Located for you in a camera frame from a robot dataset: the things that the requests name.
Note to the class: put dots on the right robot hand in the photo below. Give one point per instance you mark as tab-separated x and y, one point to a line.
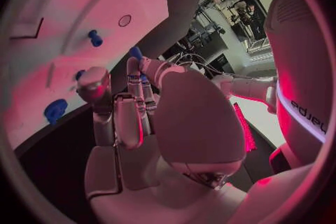
196	123

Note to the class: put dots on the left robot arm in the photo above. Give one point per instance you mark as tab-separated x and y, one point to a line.
249	83

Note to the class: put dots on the glowing light bar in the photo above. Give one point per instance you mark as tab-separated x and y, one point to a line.
244	127

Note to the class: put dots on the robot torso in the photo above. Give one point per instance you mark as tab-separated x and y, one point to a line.
296	49

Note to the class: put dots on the small blue peg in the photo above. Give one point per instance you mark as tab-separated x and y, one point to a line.
95	38

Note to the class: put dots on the blue gear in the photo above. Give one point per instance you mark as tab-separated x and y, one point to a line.
51	114

